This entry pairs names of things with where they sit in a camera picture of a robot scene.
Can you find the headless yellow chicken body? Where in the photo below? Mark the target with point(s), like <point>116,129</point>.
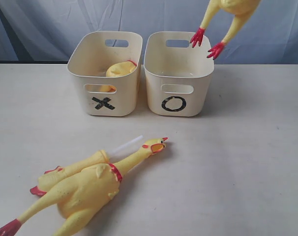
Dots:
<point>117,70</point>

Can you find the yellow rubber chicken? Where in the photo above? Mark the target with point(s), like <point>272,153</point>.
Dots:
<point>242,10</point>
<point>80,196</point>

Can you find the cream bin marked O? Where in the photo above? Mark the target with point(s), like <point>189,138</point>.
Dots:
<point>177,75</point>

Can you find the cream bin marked X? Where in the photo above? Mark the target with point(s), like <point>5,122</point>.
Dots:
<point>98,93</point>

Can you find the detached chicken head with tube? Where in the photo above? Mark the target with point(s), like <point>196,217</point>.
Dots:
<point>52,177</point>

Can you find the blue backdrop curtain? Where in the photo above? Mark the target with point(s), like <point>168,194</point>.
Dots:
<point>49,30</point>

